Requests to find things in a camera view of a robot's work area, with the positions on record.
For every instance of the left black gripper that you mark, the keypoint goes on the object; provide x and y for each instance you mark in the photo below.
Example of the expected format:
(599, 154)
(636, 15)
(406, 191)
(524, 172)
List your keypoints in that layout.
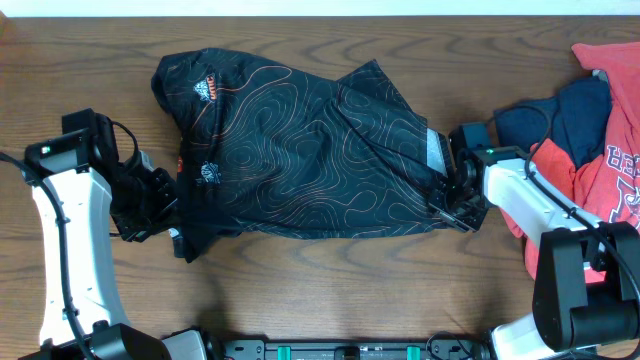
(157, 201)

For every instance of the navy blue garment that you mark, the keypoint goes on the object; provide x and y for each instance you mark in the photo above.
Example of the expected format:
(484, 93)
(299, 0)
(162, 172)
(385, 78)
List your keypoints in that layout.
(576, 118)

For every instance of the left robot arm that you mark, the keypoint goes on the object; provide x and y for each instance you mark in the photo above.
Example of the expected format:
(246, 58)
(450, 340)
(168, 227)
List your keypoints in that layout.
(84, 317)

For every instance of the red printed t-shirt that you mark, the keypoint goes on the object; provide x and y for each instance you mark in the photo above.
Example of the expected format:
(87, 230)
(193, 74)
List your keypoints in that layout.
(608, 186)

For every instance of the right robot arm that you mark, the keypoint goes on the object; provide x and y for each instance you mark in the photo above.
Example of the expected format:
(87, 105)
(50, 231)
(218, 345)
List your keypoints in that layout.
(586, 290)

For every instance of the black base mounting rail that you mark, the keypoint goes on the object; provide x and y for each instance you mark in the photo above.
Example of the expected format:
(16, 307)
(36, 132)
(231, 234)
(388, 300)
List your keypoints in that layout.
(350, 350)

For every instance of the black orange-patterned cycling jersey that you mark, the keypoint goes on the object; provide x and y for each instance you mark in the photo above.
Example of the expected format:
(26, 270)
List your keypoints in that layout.
(269, 148)

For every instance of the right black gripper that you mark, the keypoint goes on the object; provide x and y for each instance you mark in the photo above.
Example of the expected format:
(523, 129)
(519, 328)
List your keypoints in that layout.
(472, 222)

